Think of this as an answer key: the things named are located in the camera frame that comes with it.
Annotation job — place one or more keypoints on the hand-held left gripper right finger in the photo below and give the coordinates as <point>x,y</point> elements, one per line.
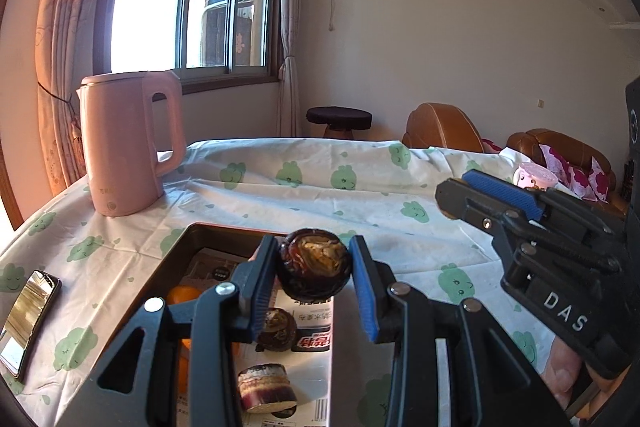
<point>365,297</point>

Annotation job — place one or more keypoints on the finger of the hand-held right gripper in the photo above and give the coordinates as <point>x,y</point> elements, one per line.
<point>470,202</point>
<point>505,192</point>

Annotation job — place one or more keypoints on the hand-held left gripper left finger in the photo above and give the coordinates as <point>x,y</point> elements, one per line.
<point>264,292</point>

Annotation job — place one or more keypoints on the large orange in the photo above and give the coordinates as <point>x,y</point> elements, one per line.
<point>182,296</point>

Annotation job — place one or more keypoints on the pink metal tin box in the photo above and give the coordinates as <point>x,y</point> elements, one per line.
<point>170,257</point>

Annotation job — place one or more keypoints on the small orange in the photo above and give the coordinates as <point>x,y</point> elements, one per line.
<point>183,367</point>

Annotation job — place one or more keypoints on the person's right hand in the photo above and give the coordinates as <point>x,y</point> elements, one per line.
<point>562,372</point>

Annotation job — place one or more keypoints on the pink cartoon cup with lid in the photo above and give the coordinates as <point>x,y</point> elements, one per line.
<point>535,177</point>

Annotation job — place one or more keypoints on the pink cushion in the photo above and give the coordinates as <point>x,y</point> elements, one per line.
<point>492,145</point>

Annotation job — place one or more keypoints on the brown leather sofa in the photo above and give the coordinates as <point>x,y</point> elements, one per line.
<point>522,144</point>

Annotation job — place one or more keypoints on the floral pillow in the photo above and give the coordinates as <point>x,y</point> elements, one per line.
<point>575,172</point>

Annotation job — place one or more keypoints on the brown leather armchair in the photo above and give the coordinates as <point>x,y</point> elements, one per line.
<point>440,129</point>

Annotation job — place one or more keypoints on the white cloud print tablecloth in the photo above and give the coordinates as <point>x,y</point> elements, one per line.
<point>300,197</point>

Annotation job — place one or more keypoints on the printed paper leaflet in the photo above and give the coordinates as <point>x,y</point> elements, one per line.
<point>307,387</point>

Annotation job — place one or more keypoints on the black round stool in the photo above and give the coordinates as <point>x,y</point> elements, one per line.
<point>340,119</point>

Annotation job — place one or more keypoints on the pink electric kettle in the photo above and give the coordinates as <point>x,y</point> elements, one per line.
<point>125,142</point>

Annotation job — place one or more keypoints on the narrow pink curtain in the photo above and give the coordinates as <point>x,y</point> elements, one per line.
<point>292,57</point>

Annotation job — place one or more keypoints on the black smartphone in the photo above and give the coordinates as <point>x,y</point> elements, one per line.
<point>27,322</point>

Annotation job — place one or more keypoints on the white air conditioner pipe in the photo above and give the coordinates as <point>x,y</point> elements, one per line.
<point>332,2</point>

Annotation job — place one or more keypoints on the pink window decal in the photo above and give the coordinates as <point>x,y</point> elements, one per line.
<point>240,42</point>

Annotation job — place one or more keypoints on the wooden framed glass door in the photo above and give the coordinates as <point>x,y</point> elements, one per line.
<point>10,192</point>

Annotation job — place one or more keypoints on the wide pink curtain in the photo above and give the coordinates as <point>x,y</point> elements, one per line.
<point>65,32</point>

